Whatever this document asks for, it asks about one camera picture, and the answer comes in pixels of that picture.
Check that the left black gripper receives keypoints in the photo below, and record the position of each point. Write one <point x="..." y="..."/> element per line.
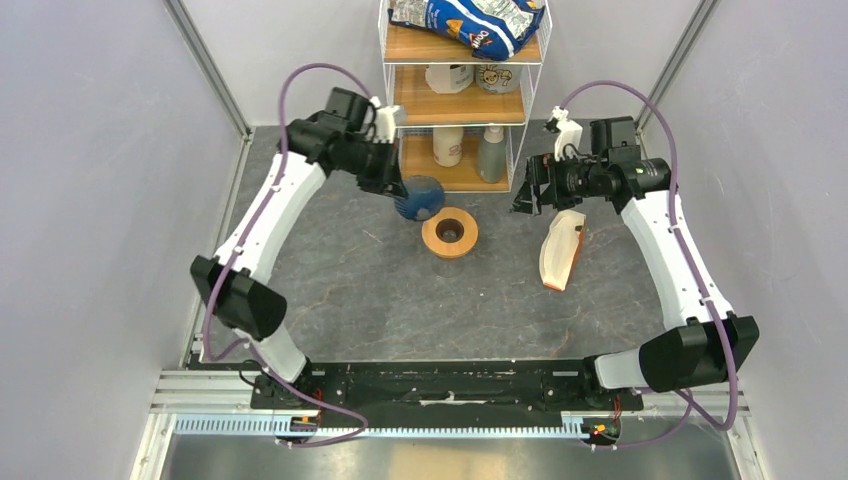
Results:
<point x="389" y="172"/>

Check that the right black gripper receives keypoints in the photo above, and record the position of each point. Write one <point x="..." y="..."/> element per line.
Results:
<point x="543" y="169"/>

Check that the blue ribbed coffee dripper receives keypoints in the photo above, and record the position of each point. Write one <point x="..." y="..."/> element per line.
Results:
<point x="425" y="198"/>

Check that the round wooden dripper stand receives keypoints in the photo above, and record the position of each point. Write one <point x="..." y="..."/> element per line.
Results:
<point x="450" y="234"/>

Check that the white wire wooden shelf rack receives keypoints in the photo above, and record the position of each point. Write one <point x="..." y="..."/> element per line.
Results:
<point x="406" y="54"/>

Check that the clear glass carafe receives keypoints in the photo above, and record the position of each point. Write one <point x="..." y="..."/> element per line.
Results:
<point x="449" y="267"/>

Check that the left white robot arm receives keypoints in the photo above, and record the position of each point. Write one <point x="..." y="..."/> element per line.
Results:
<point x="351" y="134"/>

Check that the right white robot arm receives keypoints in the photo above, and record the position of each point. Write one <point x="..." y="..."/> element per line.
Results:
<point x="705" y="341"/>

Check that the white coffee filter stack holder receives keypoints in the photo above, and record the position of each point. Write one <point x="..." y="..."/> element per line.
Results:
<point x="560" y="249"/>

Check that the grey green spray bottle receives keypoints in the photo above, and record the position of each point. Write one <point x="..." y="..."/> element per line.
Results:
<point x="490" y="161"/>

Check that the white small bottle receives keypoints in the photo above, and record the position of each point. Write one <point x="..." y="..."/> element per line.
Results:
<point x="447" y="145"/>

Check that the white plastic jug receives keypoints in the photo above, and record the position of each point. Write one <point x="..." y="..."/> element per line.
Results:
<point x="449" y="78"/>

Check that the blue chips bag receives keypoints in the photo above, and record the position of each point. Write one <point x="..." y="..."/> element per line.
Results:
<point x="494" y="30"/>

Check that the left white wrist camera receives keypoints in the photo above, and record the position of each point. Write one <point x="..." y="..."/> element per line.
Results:
<point x="386" y="121"/>

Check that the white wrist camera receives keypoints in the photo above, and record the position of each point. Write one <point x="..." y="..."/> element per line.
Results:
<point x="386" y="121"/>
<point x="567" y="131"/>

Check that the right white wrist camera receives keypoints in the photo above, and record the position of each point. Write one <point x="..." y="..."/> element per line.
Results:
<point x="567" y="131"/>

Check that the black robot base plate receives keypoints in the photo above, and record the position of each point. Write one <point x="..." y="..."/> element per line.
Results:
<point x="457" y="394"/>

